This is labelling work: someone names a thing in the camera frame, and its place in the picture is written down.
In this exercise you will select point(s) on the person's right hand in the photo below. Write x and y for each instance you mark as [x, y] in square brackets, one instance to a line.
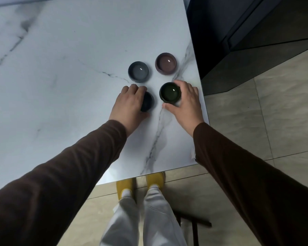
[188, 110]

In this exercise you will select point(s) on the person's left hand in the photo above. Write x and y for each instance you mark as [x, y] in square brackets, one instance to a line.
[128, 107]

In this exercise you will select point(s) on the light grey-blue teacup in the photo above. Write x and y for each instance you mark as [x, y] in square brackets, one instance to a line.
[149, 102]

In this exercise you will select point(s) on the dark green teacup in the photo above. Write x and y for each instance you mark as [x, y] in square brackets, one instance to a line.
[169, 92]

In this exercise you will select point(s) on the dark blue teacup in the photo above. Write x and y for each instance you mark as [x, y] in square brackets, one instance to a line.
[138, 71]

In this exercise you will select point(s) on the purple teacup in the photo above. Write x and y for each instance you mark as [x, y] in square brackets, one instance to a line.
[165, 62]

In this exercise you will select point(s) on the person's left forearm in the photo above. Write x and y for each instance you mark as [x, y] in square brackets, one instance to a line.
[54, 181]

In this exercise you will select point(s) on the person's right forearm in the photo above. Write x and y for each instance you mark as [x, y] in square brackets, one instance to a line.
[254, 187]

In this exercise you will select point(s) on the person's right leg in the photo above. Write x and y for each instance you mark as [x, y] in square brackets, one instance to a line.
[161, 220]

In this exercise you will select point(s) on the person's leg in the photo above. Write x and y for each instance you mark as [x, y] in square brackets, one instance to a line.
[161, 220]
[120, 225]

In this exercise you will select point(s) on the person's left leg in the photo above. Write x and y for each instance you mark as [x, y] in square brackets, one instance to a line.
[120, 225]

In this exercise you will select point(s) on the yellow right shoe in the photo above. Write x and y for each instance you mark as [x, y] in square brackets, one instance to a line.
[155, 179]

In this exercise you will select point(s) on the yellow shoe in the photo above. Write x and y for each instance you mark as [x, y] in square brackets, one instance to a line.
[124, 185]
[155, 179]

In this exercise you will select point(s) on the yellow left shoe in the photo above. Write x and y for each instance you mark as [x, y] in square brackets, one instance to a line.
[124, 185]

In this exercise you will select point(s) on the dark cabinet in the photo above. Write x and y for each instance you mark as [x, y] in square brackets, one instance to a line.
[246, 35]

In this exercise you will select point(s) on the black metal stool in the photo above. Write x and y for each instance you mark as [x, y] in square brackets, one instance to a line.
[195, 222]

